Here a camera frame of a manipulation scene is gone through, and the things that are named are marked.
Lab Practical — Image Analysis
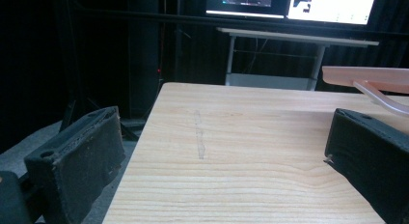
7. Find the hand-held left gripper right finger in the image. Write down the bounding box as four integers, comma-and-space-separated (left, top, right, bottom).
323, 107, 409, 224

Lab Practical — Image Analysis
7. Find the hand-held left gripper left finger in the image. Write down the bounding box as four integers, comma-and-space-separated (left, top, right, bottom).
23, 105, 126, 224

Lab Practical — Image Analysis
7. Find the black metal stand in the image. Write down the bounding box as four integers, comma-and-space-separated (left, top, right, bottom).
59, 0, 141, 142

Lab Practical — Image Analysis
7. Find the white desk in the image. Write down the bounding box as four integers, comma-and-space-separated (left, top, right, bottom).
215, 26, 380, 92

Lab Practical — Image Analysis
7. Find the bright computer monitor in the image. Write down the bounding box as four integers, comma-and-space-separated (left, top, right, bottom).
286, 0, 378, 26

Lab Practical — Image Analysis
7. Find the dark computer monitor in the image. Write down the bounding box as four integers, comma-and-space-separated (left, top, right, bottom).
205, 0, 288, 19

